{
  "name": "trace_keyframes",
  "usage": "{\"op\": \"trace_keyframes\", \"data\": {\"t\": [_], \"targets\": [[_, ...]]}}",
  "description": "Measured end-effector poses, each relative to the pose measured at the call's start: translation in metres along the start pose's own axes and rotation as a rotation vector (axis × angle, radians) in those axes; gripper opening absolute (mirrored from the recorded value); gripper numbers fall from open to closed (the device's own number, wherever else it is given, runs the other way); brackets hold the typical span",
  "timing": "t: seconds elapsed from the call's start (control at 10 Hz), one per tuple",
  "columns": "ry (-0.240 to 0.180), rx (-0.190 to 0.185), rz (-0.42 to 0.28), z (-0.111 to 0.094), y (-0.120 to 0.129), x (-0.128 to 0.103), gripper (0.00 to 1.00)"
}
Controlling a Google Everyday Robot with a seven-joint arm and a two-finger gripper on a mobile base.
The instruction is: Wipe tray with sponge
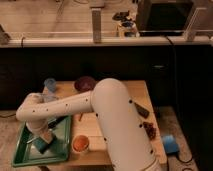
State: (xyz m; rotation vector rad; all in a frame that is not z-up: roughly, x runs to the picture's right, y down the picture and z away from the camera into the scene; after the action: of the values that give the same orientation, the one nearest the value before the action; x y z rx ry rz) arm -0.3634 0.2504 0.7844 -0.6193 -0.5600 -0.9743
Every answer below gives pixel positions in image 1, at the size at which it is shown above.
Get teal sponge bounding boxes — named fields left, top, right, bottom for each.
left=33, top=138, right=49, bottom=154

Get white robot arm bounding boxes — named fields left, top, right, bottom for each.
left=16, top=78, right=162, bottom=171

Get green plastic tray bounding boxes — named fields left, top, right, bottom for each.
left=11, top=116, right=72, bottom=167

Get blue plastic cup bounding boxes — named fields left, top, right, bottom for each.
left=44, top=78, right=56, bottom=93

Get dark purple bowl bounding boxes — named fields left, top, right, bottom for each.
left=74, top=76, right=96, bottom=92

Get dark red brown object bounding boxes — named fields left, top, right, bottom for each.
left=143, top=122, right=156, bottom=140

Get blue cylinder on floor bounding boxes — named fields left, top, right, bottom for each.
left=162, top=135, right=179, bottom=154

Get clutter of small items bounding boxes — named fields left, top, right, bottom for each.
left=112, top=11, right=140, bottom=37

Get black monitor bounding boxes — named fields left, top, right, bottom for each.
left=136, top=0, right=194, bottom=36

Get black cable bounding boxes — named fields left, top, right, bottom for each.
left=165, top=35, right=194, bottom=164

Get metal post on counter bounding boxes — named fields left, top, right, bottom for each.
left=92, top=8, right=101, bottom=43

